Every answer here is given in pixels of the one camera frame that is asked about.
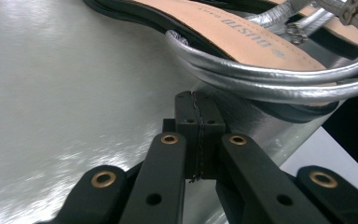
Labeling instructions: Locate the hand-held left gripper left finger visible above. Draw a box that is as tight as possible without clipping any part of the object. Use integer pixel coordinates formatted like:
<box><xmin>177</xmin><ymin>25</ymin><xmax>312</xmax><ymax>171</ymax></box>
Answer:
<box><xmin>162</xmin><ymin>91</ymin><xmax>201</xmax><ymax>180</ymax></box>

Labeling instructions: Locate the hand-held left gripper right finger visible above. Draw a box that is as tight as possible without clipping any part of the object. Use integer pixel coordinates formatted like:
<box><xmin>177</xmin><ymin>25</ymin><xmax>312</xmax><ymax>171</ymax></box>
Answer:
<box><xmin>193</xmin><ymin>91</ymin><xmax>227</xmax><ymax>181</ymax></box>

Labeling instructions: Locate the silver strap beige sandal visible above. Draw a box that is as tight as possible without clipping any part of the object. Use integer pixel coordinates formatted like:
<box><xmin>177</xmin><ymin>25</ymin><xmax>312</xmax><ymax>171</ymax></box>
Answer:
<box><xmin>292</xmin><ymin>0</ymin><xmax>358</xmax><ymax>62</ymax></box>
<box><xmin>83</xmin><ymin>0</ymin><xmax>358</xmax><ymax>124</ymax></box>

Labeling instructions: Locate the white table mat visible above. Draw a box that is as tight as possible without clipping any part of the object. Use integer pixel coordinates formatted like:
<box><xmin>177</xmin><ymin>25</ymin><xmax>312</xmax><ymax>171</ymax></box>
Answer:
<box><xmin>279</xmin><ymin>125</ymin><xmax>358</xmax><ymax>189</ymax></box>

